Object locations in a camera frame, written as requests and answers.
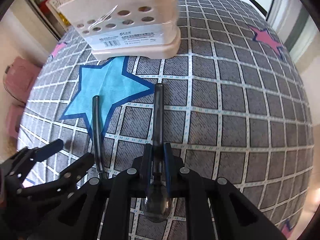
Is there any grey checkered star tablecloth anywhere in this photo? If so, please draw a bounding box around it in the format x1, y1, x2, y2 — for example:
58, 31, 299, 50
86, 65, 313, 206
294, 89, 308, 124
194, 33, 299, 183
17, 0, 313, 239

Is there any black handled steel spoon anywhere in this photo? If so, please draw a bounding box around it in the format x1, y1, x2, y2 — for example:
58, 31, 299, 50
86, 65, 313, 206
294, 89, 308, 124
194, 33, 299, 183
141, 83, 172, 223

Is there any pink chair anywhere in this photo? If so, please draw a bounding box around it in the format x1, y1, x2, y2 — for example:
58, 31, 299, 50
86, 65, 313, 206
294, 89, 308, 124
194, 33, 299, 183
3, 56, 41, 139

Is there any beige plastic utensil holder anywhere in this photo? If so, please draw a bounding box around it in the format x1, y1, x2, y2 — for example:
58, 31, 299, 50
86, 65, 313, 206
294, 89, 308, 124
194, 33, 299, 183
59, 0, 181, 60

